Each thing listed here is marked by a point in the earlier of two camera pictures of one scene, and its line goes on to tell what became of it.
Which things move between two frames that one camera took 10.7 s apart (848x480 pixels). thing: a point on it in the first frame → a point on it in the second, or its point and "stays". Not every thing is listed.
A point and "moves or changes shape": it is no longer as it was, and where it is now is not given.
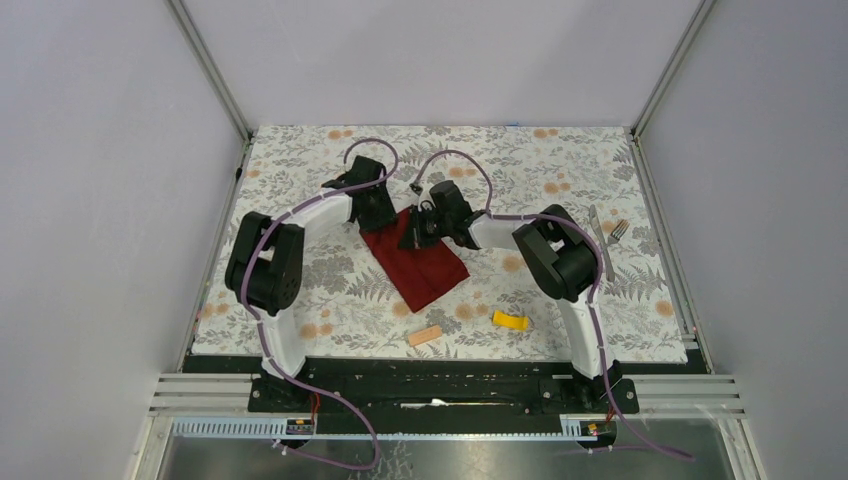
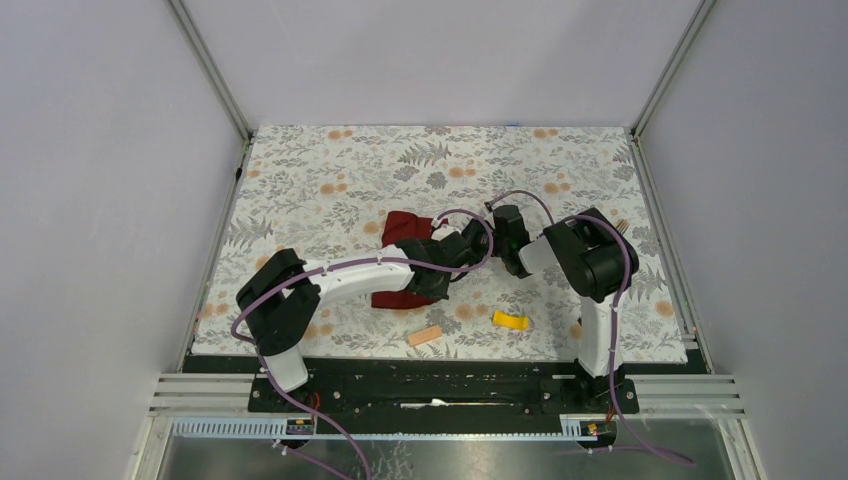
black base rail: (431, 390) stays
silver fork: (617, 232) stays
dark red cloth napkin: (421, 275) moves or changes shape
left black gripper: (384, 214) → (439, 292)
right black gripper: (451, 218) → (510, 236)
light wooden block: (425, 334) stays
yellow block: (513, 323) stays
